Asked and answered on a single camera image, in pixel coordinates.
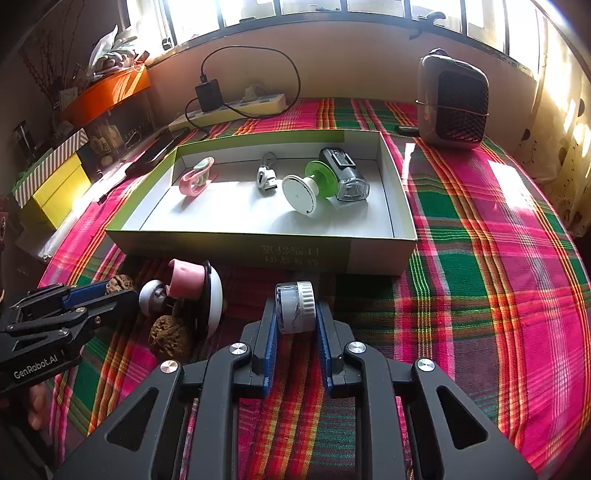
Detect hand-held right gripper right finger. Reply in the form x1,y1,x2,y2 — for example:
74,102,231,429
316,302,539,480

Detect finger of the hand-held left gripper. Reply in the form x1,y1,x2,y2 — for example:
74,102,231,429
9,281,115,320
0,290,142,345

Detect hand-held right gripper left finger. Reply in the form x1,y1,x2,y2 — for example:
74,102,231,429
53,295,280,480

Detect brown walnut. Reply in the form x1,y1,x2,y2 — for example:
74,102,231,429
105,274,136,296
148,315,192,360

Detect small round knob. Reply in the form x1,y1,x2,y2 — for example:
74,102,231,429
139,279,171,318

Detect small white round jar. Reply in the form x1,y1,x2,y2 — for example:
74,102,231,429
276,280,317,334

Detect pink silicone cup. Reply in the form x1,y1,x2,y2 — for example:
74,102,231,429
167,258,208,298

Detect black and white round device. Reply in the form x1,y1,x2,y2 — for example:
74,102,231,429
191,261,223,340

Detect green and white cardboard box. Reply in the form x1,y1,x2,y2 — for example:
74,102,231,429
105,130,419,278

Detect pink and green clip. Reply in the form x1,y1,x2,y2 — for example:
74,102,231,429
179,158,218,198

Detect green and white spool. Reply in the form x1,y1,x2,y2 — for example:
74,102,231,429
281,159,342,217

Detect white usb cable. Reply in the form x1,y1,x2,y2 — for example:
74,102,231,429
256,152,279,195

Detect black flashlight with clear lens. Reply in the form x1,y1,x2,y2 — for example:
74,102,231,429
318,147,371,202

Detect person's left hand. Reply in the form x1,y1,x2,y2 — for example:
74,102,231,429
28,385,54,431

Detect black pen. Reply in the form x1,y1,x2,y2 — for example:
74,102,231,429
97,178,127,205

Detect striped box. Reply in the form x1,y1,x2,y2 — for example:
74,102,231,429
13,128,88,208

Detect black phone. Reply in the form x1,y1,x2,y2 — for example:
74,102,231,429
126,131,190,174

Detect glass jar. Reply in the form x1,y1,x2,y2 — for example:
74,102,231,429
14,121,35,158

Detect orange tray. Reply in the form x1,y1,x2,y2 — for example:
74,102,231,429
60,67,152,127

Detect black charger adapter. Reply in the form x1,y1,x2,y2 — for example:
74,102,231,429
195,78,223,113

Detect dried branches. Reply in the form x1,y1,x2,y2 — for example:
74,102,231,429
21,28,70,93

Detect white power strip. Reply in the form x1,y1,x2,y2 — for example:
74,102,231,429
168,92,287,134

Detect white plastic bag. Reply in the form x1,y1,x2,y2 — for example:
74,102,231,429
88,25,139,70

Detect grey space heater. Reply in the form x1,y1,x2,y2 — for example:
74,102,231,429
416,48,490,149

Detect cream patterned curtain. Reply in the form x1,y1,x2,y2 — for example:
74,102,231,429
512,0,591,236

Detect black charger cable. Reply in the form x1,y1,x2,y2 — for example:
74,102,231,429
185,45,303,134

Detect black window handle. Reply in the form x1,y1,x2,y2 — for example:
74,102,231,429
411,11,446,40

